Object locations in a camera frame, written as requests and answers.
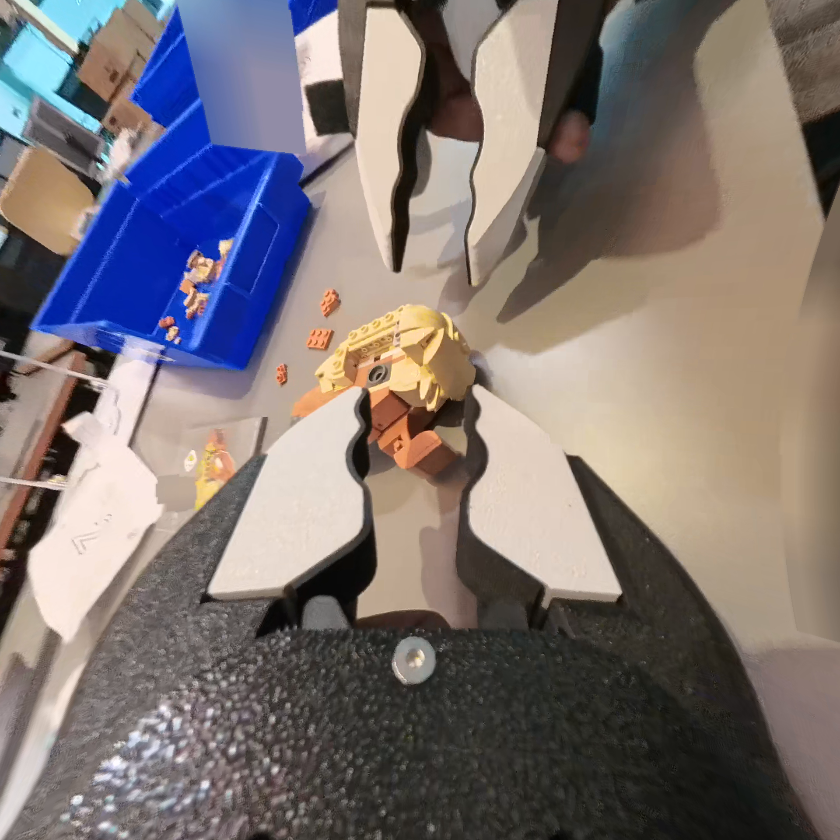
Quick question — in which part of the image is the grey instruction booklet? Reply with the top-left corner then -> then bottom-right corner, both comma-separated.
131,416 -> 269,513

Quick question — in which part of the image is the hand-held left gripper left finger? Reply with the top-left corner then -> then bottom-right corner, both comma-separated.
205,387 -> 376,601

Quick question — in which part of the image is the stack of cardboard boxes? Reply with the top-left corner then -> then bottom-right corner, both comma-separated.
77,0 -> 165,135

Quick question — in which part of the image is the paper sheet marked 2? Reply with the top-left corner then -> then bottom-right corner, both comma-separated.
26,413 -> 165,644

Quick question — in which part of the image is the blue plastic bin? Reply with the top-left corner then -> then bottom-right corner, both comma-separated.
31,141 -> 312,371
130,10 -> 211,129

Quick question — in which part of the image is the tan and brown brick model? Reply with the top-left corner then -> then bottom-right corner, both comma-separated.
290,304 -> 478,475

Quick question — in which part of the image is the grey desk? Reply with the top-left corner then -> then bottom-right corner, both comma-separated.
0,0 -> 840,723

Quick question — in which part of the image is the tan chair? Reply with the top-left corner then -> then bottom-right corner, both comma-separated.
0,147 -> 96,257

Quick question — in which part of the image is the pile of loose bricks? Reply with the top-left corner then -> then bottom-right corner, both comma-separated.
159,238 -> 234,345

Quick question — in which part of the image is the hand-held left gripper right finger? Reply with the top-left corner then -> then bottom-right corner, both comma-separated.
456,384 -> 624,608

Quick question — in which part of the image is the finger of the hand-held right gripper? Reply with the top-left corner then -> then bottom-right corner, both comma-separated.
357,7 -> 427,273
465,0 -> 562,287

